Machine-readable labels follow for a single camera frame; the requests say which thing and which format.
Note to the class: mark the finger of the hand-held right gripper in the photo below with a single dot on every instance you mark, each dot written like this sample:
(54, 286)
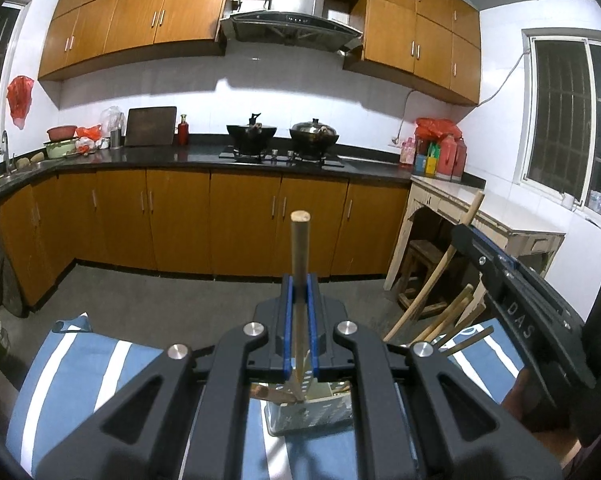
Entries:
(483, 260)
(495, 247)

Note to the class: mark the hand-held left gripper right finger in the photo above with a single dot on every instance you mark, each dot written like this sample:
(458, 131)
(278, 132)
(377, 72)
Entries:
(313, 330)

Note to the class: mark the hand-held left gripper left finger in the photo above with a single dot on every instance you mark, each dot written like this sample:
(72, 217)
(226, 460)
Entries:
(288, 330)

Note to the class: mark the dark wooden chopstick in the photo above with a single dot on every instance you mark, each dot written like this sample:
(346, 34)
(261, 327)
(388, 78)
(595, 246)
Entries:
(300, 250)

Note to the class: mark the green perforated utensil holder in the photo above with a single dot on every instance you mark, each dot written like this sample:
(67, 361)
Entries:
(305, 417)

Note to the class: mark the person's right hand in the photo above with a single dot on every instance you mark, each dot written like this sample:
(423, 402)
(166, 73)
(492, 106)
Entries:
(518, 395)

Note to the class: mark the white side table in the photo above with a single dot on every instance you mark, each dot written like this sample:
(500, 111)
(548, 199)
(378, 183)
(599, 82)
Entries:
(520, 232)

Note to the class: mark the wooden stool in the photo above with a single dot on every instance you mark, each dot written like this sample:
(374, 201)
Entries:
(420, 260)

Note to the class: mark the white mug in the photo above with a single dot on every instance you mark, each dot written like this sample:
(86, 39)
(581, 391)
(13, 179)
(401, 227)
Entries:
(568, 201)

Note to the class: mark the red jug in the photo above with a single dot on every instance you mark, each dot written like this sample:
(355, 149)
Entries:
(460, 162)
(446, 160)

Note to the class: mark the plastic water bottle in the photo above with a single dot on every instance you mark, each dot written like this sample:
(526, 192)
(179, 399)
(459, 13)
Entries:
(597, 202)

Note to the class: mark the green yellow bottles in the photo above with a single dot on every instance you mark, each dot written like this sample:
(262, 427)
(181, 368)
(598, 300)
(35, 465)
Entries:
(427, 160)

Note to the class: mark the pink bottle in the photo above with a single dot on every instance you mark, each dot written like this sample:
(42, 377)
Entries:
(408, 152)

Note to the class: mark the red plastic bag on jugs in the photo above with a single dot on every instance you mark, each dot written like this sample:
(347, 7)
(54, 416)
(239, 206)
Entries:
(438, 127)

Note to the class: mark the wooden base kitchen cabinets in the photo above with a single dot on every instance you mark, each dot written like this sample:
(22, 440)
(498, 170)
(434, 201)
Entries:
(180, 220)

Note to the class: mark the black gas stove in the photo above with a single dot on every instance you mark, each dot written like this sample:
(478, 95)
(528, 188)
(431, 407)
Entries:
(280, 158)

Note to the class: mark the black wok with lid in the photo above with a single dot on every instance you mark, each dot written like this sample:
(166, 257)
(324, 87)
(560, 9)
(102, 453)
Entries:
(313, 137)

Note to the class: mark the black kitchen countertop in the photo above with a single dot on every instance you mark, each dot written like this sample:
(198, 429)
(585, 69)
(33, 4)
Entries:
(190, 152)

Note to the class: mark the red bottle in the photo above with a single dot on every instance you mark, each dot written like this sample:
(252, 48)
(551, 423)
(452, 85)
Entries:
(183, 132)

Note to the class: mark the blue white striped tablecloth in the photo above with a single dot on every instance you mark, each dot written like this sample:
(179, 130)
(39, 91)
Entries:
(65, 385)

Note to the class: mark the dark cutting board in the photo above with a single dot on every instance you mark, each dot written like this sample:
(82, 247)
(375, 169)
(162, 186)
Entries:
(150, 127)

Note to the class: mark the steel cup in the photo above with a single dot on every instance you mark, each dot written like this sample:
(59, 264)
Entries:
(115, 139)

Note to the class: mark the clear plastic bag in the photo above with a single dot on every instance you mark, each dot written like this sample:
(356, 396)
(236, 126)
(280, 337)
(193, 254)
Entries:
(113, 119)

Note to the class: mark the red white plastic bag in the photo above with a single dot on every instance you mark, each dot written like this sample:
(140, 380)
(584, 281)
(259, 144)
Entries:
(88, 137)

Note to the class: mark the green white bowl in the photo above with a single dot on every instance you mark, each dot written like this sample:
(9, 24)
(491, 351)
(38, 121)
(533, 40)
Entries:
(59, 149)

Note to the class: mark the red basin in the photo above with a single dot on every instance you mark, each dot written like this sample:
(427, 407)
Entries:
(62, 132)

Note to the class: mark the steel sink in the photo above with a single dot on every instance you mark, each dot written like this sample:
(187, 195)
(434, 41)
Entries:
(28, 170)

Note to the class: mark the steel range hood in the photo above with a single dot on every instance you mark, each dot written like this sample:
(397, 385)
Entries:
(290, 15)

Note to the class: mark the metal faucet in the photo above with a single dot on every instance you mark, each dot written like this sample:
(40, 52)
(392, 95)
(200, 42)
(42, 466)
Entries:
(5, 147)

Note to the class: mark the wooden wall kitchen cabinets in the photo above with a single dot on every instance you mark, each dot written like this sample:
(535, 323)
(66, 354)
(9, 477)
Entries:
(130, 15)

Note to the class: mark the red plastic bag on wall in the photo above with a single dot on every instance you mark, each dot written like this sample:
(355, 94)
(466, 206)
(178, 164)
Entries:
(20, 100)

